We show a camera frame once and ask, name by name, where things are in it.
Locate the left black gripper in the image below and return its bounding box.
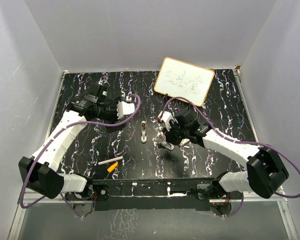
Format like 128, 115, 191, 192
97, 98, 127, 132

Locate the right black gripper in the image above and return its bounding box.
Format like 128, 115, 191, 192
162, 120, 189, 146

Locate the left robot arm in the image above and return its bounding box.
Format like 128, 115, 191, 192
18, 83, 135, 200

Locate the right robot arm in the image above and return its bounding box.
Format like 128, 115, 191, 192
158, 109, 289, 199

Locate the white marker pen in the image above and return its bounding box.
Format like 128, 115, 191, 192
98, 156, 123, 166

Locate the orange marker cap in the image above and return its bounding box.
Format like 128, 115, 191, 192
107, 161, 119, 173

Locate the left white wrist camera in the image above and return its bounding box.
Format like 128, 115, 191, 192
116, 96, 135, 120

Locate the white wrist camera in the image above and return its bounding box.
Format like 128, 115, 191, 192
116, 96, 135, 120
158, 111, 177, 132

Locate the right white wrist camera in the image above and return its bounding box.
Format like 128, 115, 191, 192
158, 111, 177, 132

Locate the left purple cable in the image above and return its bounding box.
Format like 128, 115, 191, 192
19, 93, 142, 218

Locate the purple cable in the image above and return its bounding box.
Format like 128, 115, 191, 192
159, 96, 300, 217
19, 93, 142, 218

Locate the small whiteboard with wooden frame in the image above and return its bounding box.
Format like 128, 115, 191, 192
153, 57, 215, 107

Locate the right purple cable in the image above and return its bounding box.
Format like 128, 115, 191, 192
159, 96, 300, 217

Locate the aluminium rail frame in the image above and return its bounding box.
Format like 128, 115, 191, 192
8, 185, 298, 240

